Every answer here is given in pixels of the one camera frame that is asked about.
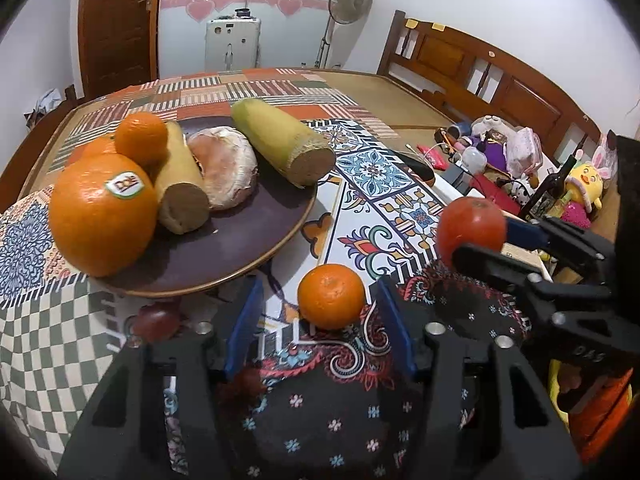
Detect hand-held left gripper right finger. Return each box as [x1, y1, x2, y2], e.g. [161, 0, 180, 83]
[375, 275, 583, 480]

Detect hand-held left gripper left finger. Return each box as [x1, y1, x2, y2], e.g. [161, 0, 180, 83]
[57, 275, 266, 480]

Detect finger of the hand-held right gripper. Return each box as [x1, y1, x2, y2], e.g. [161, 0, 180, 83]
[451, 241, 632, 332]
[504, 216, 618, 286]

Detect red tomato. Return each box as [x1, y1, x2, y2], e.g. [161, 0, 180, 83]
[436, 197, 507, 268]

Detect dark purple plate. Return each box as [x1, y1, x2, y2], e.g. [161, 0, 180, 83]
[97, 115, 318, 297]

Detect small tangerine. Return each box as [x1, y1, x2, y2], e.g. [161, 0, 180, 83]
[67, 135, 118, 166]
[297, 263, 367, 331]
[114, 111, 169, 166]

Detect bread bun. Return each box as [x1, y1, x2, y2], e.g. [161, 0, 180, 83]
[186, 126, 259, 211]

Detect large orange with sticker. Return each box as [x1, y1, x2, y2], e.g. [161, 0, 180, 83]
[48, 152, 159, 278]

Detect dark wine bottle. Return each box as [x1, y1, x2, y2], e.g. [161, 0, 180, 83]
[518, 155, 578, 221]

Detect red book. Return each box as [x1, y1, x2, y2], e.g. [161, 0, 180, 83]
[470, 172, 521, 213]

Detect yellow bananas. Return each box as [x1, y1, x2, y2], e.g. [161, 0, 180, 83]
[548, 360, 571, 423]

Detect pink patterned bag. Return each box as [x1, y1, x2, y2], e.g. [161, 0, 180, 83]
[505, 127, 543, 176]

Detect yellow chick plush toy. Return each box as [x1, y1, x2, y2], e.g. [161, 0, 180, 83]
[560, 147, 615, 211]

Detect doll in purple dress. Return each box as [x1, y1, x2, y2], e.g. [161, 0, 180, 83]
[462, 130, 508, 173]

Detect dark red grape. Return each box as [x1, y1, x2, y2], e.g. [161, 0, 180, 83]
[132, 300, 181, 343]

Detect clear plastic bottle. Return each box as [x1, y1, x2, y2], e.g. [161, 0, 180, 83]
[460, 145, 488, 172]

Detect white plush toy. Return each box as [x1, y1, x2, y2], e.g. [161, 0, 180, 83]
[470, 115, 506, 138]

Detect multi-pattern patchwork quilt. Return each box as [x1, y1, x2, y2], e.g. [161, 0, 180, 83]
[0, 115, 551, 480]

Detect wooden bed headboard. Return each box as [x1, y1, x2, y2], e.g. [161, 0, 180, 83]
[376, 10, 603, 161]

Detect bamboo sleeping mat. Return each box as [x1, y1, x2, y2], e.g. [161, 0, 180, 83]
[305, 70, 456, 133]

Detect striped patchwork blanket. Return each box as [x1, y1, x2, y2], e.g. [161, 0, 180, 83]
[30, 67, 396, 181]

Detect white boxy appliance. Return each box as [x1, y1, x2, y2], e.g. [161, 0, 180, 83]
[204, 16, 262, 72]

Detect wooden bed footboard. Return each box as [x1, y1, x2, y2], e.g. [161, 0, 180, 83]
[0, 84, 88, 201]

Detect pile of clothes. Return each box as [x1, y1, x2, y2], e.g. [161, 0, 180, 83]
[24, 88, 63, 128]

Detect brown wooden door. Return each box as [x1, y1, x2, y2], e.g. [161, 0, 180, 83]
[77, 0, 163, 96]

